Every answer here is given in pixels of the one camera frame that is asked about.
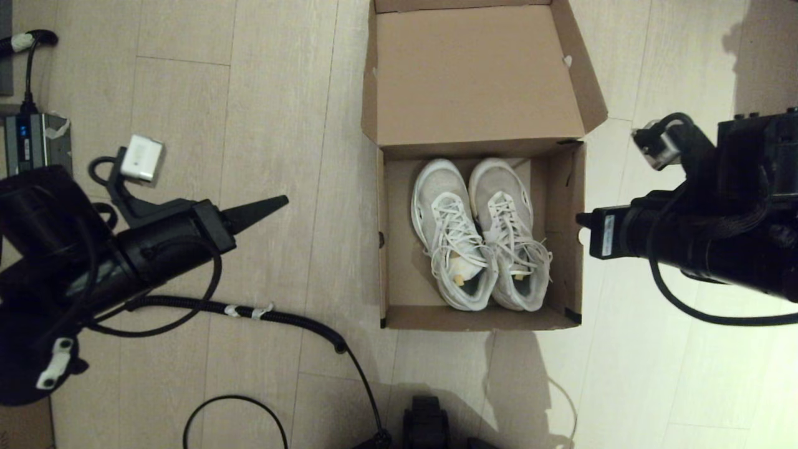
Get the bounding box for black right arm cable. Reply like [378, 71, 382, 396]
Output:
[647, 187, 798, 327]

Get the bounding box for grey power supply unit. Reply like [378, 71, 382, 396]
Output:
[3, 113, 73, 178]

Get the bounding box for white mesh sneaker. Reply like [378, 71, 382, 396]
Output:
[410, 158, 499, 311]
[468, 157, 554, 312]

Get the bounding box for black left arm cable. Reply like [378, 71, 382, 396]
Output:
[87, 249, 224, 338]

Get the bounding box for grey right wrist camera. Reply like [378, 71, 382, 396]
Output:
[633, 120, 680, 170]

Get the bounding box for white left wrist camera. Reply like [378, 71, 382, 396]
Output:
[120, 134, 166, 183]

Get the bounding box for brown cardboard shoe box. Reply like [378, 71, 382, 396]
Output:
[362, 0, 608, 331]

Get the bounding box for black taped power cable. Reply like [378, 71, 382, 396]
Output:
[0, 29, 60, 115]

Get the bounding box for dark grey panel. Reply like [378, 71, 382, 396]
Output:
[0, 0, 16, 97]

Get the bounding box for small brown cardboard box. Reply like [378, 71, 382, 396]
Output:
[0, 399, 55, 449]

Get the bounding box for thin black looped cable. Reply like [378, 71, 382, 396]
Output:
[183, 395, 290, 449]

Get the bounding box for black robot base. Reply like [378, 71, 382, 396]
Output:
[355, 395, 499, 449]

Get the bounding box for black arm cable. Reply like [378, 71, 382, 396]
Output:
[647, 187, 798, 327]
[87, 249, 224, 338]

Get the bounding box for black corrugated cable conduit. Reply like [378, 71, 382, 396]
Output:
[125, 296, 392, 448]

